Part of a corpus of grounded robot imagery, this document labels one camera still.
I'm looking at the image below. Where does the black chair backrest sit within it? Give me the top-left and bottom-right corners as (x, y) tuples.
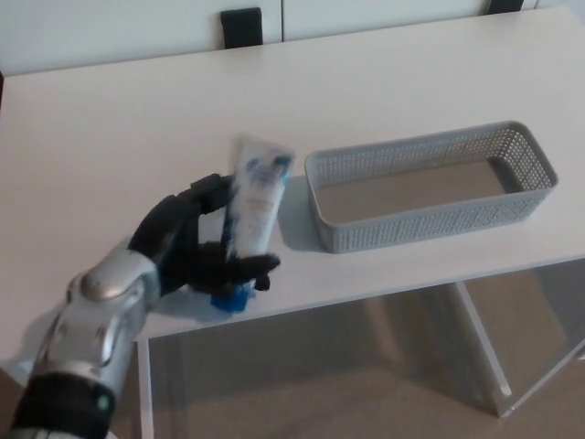
(220, 6), (265, 48)

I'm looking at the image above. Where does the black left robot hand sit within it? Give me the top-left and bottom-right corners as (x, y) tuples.
(128, 172), (282, 296)

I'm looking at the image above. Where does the grey perforated plastic basket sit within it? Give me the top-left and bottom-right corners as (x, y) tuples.
(303, 121), (559, 255)

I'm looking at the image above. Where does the white table frame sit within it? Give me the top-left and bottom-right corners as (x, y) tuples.
(135, 257), (585, 439)

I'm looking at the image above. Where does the white blue-capped shampoo tube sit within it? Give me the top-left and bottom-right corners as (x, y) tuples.
(210, 135), (296, 312)

